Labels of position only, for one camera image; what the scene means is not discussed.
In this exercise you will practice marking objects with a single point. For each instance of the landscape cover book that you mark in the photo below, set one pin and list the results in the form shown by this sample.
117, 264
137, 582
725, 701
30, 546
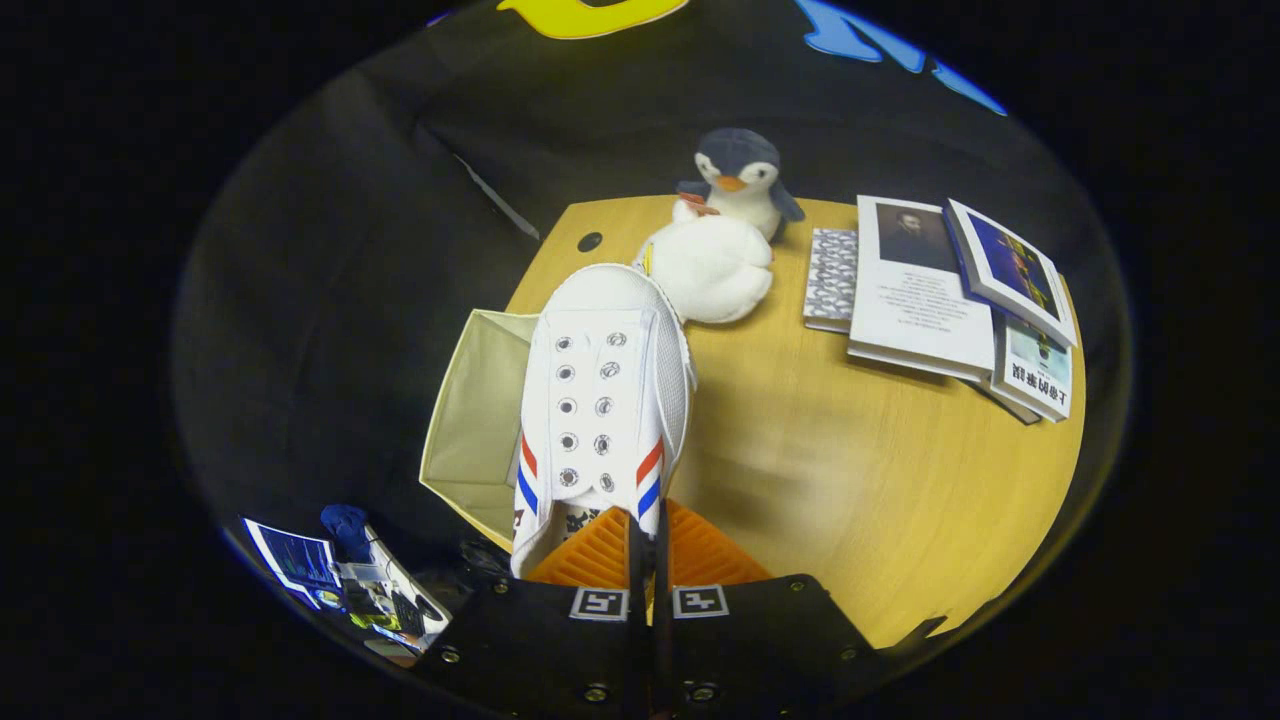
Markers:
1035, 372

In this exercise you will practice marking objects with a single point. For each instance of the patterned spiral notebook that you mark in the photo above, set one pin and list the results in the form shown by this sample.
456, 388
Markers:
832, 280

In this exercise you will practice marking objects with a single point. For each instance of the blue cloth object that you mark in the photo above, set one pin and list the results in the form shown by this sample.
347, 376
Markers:
345, 527

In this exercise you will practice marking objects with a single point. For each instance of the blue cover book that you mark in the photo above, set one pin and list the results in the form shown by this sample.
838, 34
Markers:
1010, 265

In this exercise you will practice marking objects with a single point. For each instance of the white cluttered side desk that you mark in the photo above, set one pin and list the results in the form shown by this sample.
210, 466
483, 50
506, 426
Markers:
405, 590

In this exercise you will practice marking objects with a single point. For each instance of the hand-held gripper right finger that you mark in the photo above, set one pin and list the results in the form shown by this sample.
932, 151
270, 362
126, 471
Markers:
760, 640

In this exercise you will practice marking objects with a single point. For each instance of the beige foldable storage box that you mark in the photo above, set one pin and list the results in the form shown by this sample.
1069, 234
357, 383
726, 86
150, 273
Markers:
475, 420

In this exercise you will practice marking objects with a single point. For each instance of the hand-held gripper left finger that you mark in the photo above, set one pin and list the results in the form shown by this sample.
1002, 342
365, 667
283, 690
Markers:
560, 640

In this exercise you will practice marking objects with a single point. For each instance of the computer monitor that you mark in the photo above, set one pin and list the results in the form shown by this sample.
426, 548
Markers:
298, 562

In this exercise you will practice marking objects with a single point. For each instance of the penguin plush toy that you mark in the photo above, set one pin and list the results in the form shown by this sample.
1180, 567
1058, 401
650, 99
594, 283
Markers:
740, 180

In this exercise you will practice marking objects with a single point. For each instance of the white round plush toy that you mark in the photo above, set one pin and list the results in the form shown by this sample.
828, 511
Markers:
715, 270

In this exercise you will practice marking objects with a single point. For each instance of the white canvas shoe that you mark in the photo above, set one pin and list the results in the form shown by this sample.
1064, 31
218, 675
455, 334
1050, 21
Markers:
605, 300

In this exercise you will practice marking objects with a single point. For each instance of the white book with portrait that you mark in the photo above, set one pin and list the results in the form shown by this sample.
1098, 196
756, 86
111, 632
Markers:
915, 310

